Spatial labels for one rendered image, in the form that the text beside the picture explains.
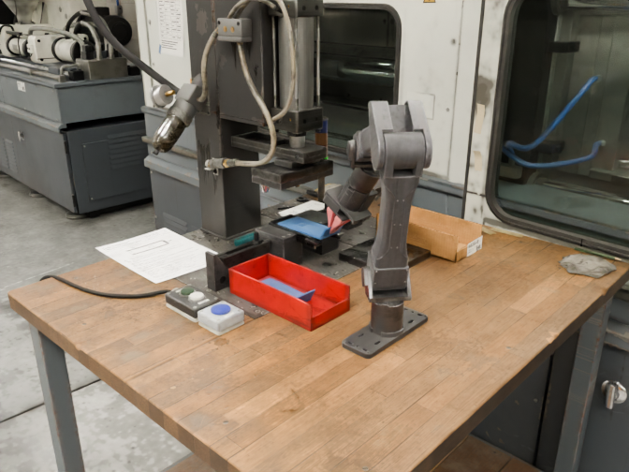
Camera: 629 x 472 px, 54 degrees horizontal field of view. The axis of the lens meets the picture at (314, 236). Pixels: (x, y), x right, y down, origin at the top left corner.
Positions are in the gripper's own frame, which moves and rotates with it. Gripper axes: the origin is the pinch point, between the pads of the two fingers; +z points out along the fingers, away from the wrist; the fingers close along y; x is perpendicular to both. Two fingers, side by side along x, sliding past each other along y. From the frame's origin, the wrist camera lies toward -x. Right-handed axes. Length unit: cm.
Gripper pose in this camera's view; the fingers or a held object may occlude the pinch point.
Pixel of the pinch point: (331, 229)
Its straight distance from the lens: 144.0
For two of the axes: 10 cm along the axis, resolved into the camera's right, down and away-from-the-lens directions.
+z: -4.0, 6.8, 6.2
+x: -6.6, 2.5, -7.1
